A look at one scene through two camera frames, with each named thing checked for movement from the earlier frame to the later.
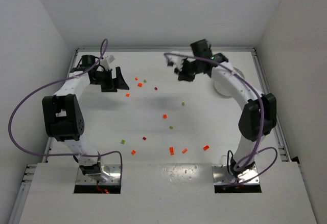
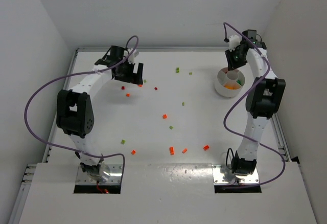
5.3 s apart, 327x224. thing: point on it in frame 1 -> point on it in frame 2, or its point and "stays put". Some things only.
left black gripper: x=110 y=80 -> x=129 y=73
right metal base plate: x=221 y=175 stays put
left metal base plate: x=113 y=171 stays put
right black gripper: x=186 y=69 -> x=235 y=61
